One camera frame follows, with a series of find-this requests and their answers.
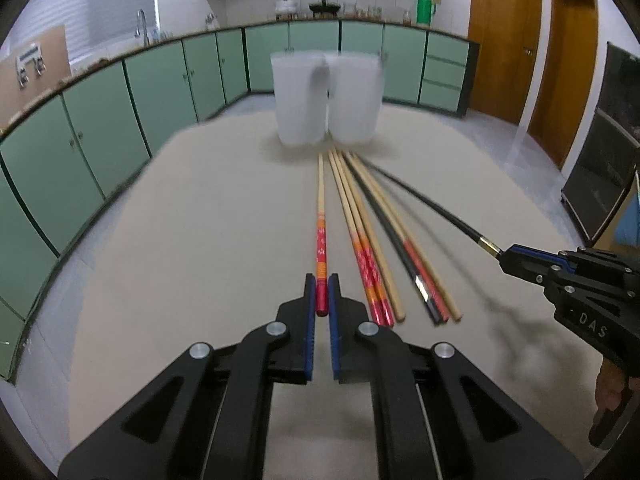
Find black glass door cabinet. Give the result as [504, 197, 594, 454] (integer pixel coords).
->
[560, 41, 640, 242]

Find white device on board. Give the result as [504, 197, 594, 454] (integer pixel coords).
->
[15, 42, 47, 89]

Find white window blind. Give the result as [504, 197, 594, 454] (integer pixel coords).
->
[47, 0, 157, 67]

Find white double utensil holder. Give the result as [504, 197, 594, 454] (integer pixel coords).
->
[270, 50, 384, 147]

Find blue object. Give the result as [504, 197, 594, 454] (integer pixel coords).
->
[614, 207, 640, 253]

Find plain wooden chopstick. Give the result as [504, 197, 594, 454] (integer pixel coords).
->
[339, 151, 406, 323]

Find plain wooden door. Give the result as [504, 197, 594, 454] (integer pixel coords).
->
[527, 0, 599, 171]

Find red patterned wooden chopstick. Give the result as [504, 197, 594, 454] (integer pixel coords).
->
[316, 154, 331, 317]

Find wooden door with handle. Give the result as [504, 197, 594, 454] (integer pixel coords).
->
[467, 0, 543, 126]

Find brown wooden board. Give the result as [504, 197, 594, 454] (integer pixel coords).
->
[0, 25, 72, 128]

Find green thermos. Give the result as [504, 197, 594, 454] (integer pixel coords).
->
[416, 0, 439, 28]

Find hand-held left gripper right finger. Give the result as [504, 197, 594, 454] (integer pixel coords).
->
[327, 272, 586, 480]

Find person's right hand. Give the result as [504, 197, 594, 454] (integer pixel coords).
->
[594, 359, 626, 412]

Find black chopstick with red end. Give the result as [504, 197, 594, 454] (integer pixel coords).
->
[346, 154, 446, 325]

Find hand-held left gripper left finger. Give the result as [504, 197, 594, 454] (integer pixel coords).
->
[57, 272, 317, 480]

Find green lower kitchen cabinets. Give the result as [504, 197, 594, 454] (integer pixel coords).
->
[0, 19, 478, 381]

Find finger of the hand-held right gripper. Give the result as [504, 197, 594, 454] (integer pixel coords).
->
[507, 243, 571, 267]
[498, 252, 569, 289]

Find black chopstick with gold band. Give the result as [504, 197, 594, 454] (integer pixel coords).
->
[369, 163, 505, 260]

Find wooden chopstick with red band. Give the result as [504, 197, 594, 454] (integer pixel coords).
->
[352, 153, 463, 323]

